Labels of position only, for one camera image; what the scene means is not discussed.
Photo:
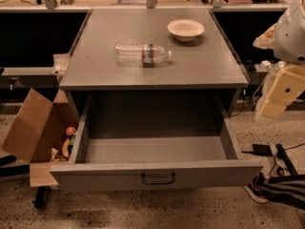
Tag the red black sneaker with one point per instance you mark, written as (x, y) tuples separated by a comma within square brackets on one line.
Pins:
[(254, 191)]

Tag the yellow banana toy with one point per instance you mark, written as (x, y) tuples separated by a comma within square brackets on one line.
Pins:
[(65, 148)]

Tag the white power strip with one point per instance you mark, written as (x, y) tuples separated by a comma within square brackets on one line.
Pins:
[(267, 65)]

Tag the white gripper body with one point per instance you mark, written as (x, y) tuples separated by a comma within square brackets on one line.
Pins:
[(291, 38)]

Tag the grey metal cabinet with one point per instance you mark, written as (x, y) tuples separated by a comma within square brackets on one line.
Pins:
[(205, 63)]

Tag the black rod on floor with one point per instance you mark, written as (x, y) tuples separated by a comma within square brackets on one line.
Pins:
[(283, 155)]

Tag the white paper bowl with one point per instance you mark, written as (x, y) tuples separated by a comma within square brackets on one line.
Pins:
[(185, 30)]

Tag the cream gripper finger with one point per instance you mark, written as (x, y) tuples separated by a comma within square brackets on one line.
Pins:
[(266, 40), (284, 89)]

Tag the clear plastic water bottle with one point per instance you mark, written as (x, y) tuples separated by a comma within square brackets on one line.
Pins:
[(145, 56)]

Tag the black power adapter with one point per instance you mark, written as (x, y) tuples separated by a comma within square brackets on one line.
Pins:
[(260, 150)]

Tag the brown cardboard box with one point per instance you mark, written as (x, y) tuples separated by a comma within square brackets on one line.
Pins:
[(38, 132)]

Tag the pink ball toy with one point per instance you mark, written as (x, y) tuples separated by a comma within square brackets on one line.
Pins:
[(70, 131)]

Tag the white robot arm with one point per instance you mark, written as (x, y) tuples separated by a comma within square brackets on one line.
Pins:
[(287, 39)]

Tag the grey top drawer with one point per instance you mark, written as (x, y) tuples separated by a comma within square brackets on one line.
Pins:
[(154, 140)]

